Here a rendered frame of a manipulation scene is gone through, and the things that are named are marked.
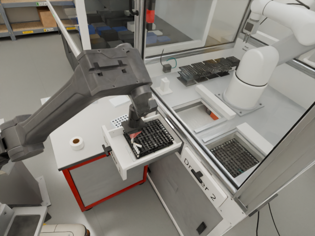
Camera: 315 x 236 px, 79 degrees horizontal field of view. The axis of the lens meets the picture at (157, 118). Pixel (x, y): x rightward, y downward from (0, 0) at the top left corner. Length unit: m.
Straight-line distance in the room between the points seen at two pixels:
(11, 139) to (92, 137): 0.66
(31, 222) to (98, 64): 0.54
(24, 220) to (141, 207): 1.18
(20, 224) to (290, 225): 1.99
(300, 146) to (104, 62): 0.51
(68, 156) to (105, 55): 0.88
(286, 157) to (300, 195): 1.81
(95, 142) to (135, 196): 0.80
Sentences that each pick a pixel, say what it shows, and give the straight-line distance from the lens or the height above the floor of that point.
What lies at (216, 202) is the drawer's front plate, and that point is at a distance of 0.97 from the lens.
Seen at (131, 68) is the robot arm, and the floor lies 1.50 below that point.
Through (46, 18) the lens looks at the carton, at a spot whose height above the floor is 0.31.
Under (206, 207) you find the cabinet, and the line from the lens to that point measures 1.14.
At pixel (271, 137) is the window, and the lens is 0.66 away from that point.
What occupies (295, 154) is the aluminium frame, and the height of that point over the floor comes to 1.31.
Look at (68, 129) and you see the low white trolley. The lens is 1.30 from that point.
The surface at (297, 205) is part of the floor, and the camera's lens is 2.35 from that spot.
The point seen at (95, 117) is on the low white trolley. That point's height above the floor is 0.76.
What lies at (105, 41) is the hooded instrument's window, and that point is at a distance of 1.57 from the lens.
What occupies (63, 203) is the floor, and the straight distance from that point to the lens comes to 1.90.
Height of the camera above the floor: 1.69
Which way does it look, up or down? 44 degrees down
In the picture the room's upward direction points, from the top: 8 degrees clockwise
